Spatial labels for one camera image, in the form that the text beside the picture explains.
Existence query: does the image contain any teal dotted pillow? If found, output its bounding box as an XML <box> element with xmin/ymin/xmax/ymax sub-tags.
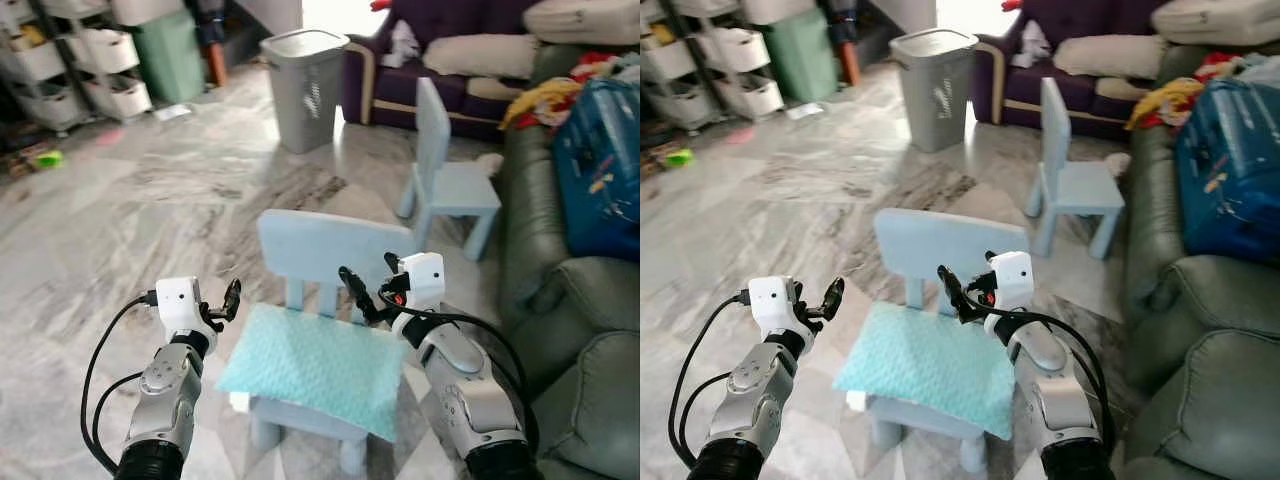
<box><xmin>832</xmin><ymin>303</ymin><xmax>1016</xmax><ymax>440</ymax></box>
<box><xmin>215</xmin><ymin>303</ymin><xmax>409</xmax><ymax>442</ymax></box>

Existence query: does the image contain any green leather sofa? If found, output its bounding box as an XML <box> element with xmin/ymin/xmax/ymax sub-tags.
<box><xmin>498</xmin><ymin>45</ymin><xmax>641</xmax><ymax>480</ymax></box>
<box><xmin>1120</xmin><ymin>45</ymin><xmax>1280</xmax><ymax>480</ymax></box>

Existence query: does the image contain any purple sofa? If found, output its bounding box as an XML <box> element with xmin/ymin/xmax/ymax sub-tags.
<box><xmin>974</xmin><ymin>0</ymin><xmax>1280</xmax><ymax>139</ymax></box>
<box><xmin>341</xmin><ymin>0</ymin><xmax>641</xmax><ymax>139</ymax></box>

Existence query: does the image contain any light blue child chair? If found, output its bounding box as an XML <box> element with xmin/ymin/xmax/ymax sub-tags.
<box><xmin>865</xmin><ymin>207</ymin><xmax>1031</xmax><ymax>474</ymax></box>
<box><xmin>397</xmin><ymin>78</ymin><xmax>503</xmax><ymax>262</ymax></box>
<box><xmin>1025</xmin><ymin>78</ymin><xmax>1127</xmax><ymax>260</ymax></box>
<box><xmin>245</xmin><ymin>209</ymin><xmax>421</xmax><ymax>477</ymax></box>

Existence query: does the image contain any grey plastic waste bin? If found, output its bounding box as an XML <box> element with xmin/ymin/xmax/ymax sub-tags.
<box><xmin>260</xmin><ymin>29</ymin><xmax>351</xmax><ymax>155</ymax></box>
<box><xmin>890</xmin><ymin>28</ymin><xmax>980</xmax><ymax>154</ymax></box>

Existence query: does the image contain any white cloth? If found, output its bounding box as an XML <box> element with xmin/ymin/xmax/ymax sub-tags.
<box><xmin>384</xmin><ymin>20</ymin><xmax>422</xmax><ymax>68</ymax></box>
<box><xmin>1012</xmin><ymin>20</ymin><xmax>1052</xmax><ymax>68</ymax></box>

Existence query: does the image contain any yellow cloth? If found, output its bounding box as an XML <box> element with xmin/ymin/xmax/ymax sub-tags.
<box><xmin>500</xmin><ymin>78</ymin><xmax>584</xmax><ymax>132</ymax></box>
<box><xmin>1127</xmin><ymin>78</ymin><xmax>1207</xmax><ymax>130</ymax></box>

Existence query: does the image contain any small beige cushion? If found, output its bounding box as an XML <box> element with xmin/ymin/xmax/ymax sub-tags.
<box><xmin>1052</xmin><ymin>34</ymin><xmax>1167</xmax><ymax>80</ymax></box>
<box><xmin>423</xmin><ymin>34</ymin><xmax>542</xmax><ymax>80</ymax></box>

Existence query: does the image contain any blue bag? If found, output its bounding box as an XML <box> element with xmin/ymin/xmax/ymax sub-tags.
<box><xmin>552</xmin><ymin>79</ymin><xmax>641</xmax><ymax>264</ymax></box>
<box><xmin>1175</xmin><ymin>78</ymin><xmax>1280</xmax><ymax>264</ymax></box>

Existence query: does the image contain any green plastic container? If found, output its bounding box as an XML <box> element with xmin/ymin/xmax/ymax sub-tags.
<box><xmin>134</xmin><ymin>8</ymin><xmax>207</xmax><ymax>105</ymax></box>
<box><xmin>765</xmin><ymin>8</ymin><xmax>840</xmax><ymax>102</ymax></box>

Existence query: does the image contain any white drawer storage rack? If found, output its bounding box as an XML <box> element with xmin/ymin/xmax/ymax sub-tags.
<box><xmin>690</xmin><ymin>0</ymin><xmax>787</xmax><ymax>121</ymax></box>
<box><xmin>0</xmin><ymin>0</ymin><xmax>91</xmax><ymax>134</ymax></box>
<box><xmin>60</xmin><ymin>0</ymin><xmax>157</xmax><ymax>122</ymax></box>
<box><xmin>640</xmin><ymin>0</ymin><xmax>716</xmax><ymax>126</ymax></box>

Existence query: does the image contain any red cloth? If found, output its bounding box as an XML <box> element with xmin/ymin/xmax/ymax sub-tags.
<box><xmin>571</xmin><ymin>52</ymin><xmax>623</xmax><ymax>83</ymax></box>
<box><xmin>1194</xmin><ymin>52</ymin><xmax>1243</xmax><ymax>83</ymax></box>

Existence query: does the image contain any large beige cushion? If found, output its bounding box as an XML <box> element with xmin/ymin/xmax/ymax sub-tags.
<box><xmin>522</xmin><ymin>0</ymin><xmax>641</xmax><ymax>47</ymax></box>
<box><xmin>1150</xmin><ymin>0</ymin><xmax>1280</xmax><ymax>47</ymax></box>

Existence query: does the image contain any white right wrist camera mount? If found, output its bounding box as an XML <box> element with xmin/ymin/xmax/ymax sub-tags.
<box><xmin>990</xmin><ymin>251</ymin><xmax>1036</xmax><ymax>311</ymax></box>
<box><xmin>398</xmin><ymin>253</ymin><xmax>446</xmax><ymax>313</ymax></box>

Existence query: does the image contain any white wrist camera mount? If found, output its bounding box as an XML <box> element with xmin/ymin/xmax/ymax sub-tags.
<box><xmin>398</xmin><ymin>253</ymin><xmax>446</xmax><ymax>313</ymax></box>
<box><xmin>990</xmin><ymin>251</ymin><xmax>1036</xmax><ymax>311</ymax></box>
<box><xmin>748</xmin><ymin>277</ymin><xmax>801</xmax><ymax>339</ymax></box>
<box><xmin>155</xmin><ymin>277</ymin><xmax>207</xmax><ymax>339</ymax></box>

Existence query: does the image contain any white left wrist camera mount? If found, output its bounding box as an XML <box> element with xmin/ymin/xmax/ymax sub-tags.
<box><xmin>748</xmin><ymin>277</ymin><xmax>801</xmax><ymax>339</ymax></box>
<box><xmin>155</xmin><ymin>277</ymin><xmax>207</xmax><ymax>339</ymax></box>

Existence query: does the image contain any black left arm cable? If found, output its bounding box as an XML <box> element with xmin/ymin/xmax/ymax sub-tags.
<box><xmin>676</xmin><ymin>290</ymin><xmax>753</xmax><ymax>477</ymax></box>
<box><xmin>81</xmin><ymin>290</ymin><xmax>161</xmax><ymax>477</ymax></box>

